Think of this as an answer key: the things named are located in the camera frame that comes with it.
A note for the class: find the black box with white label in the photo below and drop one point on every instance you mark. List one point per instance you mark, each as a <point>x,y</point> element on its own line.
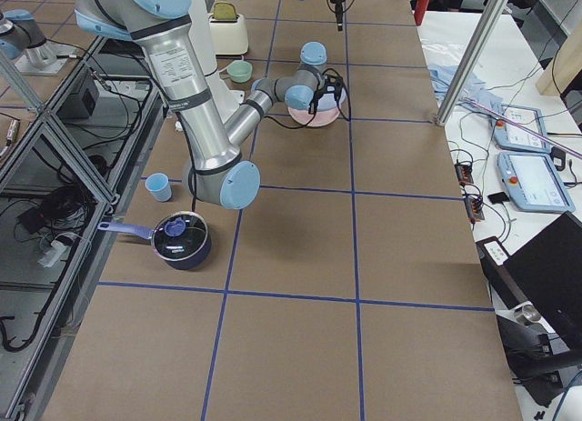
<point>493,257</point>

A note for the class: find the dark blue pot with lid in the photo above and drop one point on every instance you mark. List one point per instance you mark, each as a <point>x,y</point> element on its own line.
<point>182,239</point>

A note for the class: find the teach pendant tablet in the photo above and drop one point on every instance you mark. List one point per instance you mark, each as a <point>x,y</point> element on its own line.
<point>509,137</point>
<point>532,183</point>

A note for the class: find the clear plastic bag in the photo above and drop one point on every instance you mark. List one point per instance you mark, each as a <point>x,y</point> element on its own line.
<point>438,53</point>

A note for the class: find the upper teach pendant tablet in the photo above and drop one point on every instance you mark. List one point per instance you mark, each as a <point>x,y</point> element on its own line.
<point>509,137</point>

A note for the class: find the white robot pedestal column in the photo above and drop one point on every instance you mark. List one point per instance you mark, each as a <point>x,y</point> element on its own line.
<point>200,36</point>

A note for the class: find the white toaster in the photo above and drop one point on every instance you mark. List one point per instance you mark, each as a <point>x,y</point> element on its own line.
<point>228,29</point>

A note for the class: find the pink plate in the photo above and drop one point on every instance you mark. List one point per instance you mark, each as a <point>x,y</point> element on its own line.
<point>319,119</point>

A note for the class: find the aluminium frame post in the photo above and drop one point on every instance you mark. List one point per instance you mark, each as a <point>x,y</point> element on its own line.
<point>476,44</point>

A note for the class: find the blue plate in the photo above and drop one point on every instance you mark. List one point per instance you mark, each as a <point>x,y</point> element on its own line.
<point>328,102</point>

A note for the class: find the light blue cloth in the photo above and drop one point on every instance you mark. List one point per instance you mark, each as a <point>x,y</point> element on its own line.
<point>474,96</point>

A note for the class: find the black laptop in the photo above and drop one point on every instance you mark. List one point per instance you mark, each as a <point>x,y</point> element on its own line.
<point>547,270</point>

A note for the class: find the light blue cup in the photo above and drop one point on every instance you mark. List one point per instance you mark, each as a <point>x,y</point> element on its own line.
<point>159,187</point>

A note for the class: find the red tube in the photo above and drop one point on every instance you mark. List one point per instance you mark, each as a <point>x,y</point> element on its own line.
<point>420,10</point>

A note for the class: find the green bowl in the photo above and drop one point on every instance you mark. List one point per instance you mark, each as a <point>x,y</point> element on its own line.
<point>240,71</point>

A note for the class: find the lower teach pendant tablet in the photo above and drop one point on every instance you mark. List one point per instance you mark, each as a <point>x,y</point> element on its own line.
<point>532,183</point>

